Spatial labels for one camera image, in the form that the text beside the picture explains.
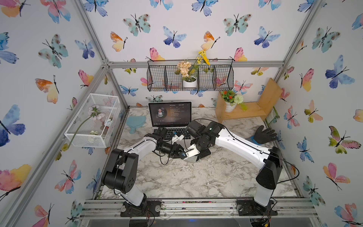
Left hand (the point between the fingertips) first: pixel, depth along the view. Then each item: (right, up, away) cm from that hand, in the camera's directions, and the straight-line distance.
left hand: (187, 155), depth 79 cm
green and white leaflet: (+65, +23, +30) cm, 75 cm away
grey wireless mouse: (+2, -1, -3) cm, 4 cm away
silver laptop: (-11, +22, +25) cm, 35 cm away
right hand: (+5, +4, -1) cm, 6 cm away
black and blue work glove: (+52, +7, +23) cm, 57 cm away
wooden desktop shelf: (+56, +28, +30) cm, 69 cm away
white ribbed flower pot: (+29, +28, +23) cm, 46 cm away
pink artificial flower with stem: (-47, +23, -7) cm, 53 cm away
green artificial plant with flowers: (+29, +35, +17) cm, 49 cm away
